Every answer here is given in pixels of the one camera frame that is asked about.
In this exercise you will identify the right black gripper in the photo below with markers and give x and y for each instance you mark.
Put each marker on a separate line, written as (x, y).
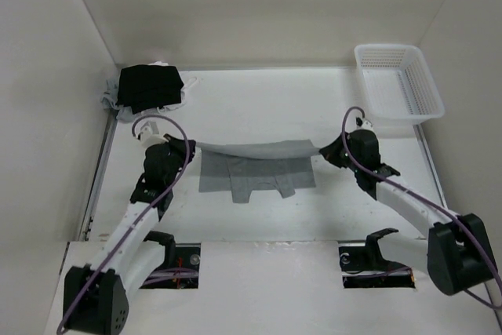
(330, 151)

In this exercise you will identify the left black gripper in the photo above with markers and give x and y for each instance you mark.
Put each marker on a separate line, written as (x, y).
(178, 145)

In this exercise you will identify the grey tank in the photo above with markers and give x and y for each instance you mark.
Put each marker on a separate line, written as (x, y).
(242, 169)
(109, 101)

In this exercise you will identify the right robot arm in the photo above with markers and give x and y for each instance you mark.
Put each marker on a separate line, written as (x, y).
(454, 250)

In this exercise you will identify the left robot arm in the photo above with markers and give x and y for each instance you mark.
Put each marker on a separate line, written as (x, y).
(97, 294)

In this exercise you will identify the folded white tank top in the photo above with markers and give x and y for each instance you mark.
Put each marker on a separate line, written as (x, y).
(184, 92)

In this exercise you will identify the folded grey tank top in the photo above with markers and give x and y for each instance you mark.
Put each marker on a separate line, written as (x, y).
(109, 101)

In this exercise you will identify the folded black tank top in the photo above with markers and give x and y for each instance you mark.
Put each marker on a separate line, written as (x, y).
(142, 87)

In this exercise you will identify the white plastic basket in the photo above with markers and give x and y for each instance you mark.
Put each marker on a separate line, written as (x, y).
(397, 85)

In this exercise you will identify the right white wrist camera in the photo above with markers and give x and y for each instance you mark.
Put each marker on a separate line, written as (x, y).
(363, 123)

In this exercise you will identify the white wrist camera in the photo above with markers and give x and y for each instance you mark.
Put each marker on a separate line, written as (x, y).
(363, 123)
(149, 135)

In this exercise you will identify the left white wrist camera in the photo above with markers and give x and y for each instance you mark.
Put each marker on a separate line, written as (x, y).
(149, 135)

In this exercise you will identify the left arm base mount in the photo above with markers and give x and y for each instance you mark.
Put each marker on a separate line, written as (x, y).
(180, 267)

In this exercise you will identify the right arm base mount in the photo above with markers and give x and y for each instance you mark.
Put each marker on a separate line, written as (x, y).
(364, 267)

